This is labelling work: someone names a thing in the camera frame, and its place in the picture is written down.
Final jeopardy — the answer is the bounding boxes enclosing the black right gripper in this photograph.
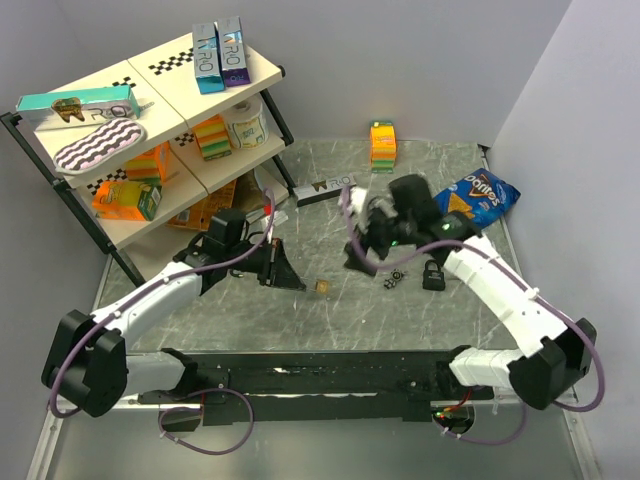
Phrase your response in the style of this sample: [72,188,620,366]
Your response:
[344,203,416,277]

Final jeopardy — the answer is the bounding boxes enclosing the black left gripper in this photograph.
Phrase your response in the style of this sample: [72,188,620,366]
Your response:
[225,237,306,291]

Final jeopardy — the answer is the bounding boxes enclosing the small brass padlock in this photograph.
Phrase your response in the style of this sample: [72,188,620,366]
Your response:
[308,279,330,295]

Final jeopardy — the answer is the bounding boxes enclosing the black padlock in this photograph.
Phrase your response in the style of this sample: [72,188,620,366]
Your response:
[422,259,446,292]

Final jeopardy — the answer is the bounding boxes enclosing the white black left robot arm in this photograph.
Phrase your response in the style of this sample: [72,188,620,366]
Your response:
[41,209,306,417]

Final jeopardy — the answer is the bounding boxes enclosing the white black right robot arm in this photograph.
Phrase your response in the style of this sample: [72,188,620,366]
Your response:
[339,175,606,412]

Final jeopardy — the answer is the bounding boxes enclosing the silver toothpaste box on table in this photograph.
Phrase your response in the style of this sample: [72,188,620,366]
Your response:
[293,173,356,207]

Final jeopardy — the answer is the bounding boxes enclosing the brown pouch bottom shelf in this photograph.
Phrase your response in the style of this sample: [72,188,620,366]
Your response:
[232,167,279,223]

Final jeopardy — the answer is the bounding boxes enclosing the orange box bottom shelf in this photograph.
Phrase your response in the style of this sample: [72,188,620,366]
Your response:
[167,179,237,231]

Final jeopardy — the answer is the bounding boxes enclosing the sponge pack on table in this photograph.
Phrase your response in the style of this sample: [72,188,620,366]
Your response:
[369,121,397,173]

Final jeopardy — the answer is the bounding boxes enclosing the blue Doritos chip bag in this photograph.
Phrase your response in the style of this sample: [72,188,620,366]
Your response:
[434,168,521,229]

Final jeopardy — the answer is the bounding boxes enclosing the toilet paper roll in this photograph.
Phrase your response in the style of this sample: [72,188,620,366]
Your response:
[221,95,269,150]

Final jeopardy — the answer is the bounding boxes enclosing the sponge pack middle shelf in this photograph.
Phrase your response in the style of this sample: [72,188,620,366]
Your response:
[192,115,232,161]

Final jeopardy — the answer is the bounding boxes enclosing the orange sponge pack left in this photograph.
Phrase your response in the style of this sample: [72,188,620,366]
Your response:
[124,142,170,184]

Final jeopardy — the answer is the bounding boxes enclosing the beige black shelf rack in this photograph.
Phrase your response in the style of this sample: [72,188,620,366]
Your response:
[1,36,295,285]

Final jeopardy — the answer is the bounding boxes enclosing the orange green snack box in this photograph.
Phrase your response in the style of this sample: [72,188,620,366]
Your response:
[92,181,162,221]

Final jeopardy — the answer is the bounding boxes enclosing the purple toothpaste box standing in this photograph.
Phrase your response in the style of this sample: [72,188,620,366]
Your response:
[217,16,251,87]

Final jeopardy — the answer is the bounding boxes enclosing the pink grey striped sponge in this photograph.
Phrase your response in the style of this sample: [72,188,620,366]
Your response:
[53,118,146,176]

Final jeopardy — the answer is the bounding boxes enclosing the blue toothpaste box standing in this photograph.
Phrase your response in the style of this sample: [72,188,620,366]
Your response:
[192,23,225,94]

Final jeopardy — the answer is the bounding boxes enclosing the teal toothpaste box lying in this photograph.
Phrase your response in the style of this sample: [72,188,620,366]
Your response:
[16,85,141,131]

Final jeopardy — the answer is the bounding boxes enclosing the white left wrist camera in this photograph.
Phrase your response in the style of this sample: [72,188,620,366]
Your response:
[256,210,289,228]

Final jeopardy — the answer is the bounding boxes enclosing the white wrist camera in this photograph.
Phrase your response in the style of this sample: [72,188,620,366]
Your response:
[346,186,383,222]
[256,210,289,228]

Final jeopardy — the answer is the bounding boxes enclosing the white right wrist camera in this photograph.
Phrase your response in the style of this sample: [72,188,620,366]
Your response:
[346,186,383,222]

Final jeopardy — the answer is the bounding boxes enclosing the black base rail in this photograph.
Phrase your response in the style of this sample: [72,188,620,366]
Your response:
[135,350,494,426]

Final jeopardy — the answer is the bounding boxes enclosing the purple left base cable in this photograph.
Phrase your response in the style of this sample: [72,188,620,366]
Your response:
[157,385,258,457]

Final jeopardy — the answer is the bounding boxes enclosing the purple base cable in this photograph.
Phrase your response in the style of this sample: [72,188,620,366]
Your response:
[432,399,529,447]
[157,385,258,457]

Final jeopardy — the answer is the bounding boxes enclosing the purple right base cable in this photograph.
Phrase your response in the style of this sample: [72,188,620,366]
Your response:
[432,399,529,447]

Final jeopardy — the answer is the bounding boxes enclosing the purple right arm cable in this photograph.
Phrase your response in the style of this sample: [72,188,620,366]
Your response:
[339,185,606,413]

